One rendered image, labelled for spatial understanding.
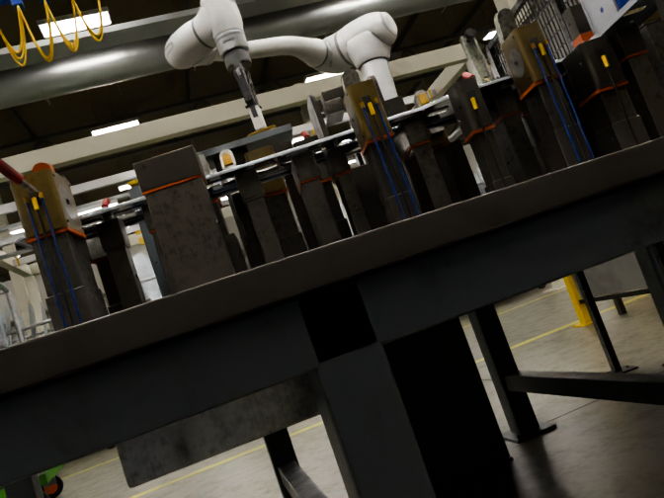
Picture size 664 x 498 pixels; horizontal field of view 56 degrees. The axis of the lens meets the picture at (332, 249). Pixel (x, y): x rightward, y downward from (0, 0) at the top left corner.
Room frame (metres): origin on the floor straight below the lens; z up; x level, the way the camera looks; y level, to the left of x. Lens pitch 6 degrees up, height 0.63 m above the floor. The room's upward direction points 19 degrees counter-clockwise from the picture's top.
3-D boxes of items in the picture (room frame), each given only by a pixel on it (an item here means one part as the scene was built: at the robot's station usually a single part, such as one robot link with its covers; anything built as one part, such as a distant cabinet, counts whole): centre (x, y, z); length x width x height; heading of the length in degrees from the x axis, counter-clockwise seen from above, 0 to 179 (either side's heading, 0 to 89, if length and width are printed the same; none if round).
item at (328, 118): (1.62, -0.16, 0.94); 0.18 x 0.13 x 0.49; 96
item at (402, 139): (1.42, -0.26, 0.84); 0.12 x 0.05 x 0.29; 6
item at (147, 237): (1.69, 0.44, 0.92); 0.08 x 0.08 x 0.44; 6
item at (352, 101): (1.22, -0.16, 0.87); 0.12 x 0.07 x 0.35; 6
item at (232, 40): (1.74, 0.08, 1.46); 0.09 x 0.09 x 0.06
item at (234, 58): (1.74, 0.08, 1.39); 0.08 x 0.07 x 0.09; 175
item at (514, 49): (1.23, -0.51, 0.87); 0.12 x 0.07 x 0.35; 6
